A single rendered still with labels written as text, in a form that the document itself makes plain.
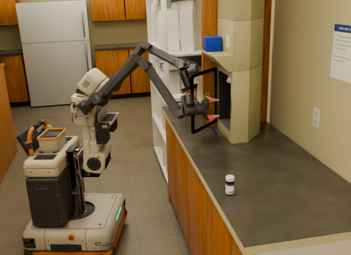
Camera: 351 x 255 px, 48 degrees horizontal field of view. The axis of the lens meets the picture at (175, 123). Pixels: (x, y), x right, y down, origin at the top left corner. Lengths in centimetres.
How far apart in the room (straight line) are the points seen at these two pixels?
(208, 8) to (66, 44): 475
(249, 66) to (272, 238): 116
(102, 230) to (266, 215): 148
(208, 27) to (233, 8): 40
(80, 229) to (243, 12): 186
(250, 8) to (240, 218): 124
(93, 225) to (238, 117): 132
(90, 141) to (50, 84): 456
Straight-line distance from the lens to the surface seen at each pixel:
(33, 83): 737
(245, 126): 254
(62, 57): 723
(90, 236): 297
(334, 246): 178
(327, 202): 196
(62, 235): 302
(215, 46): 257
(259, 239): 165
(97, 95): 255
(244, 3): 240
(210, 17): 273
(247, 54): 244
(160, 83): 239
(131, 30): 786
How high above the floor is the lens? 187
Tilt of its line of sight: 18 degrees down
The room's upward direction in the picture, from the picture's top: 2 degrees counter-clockwise
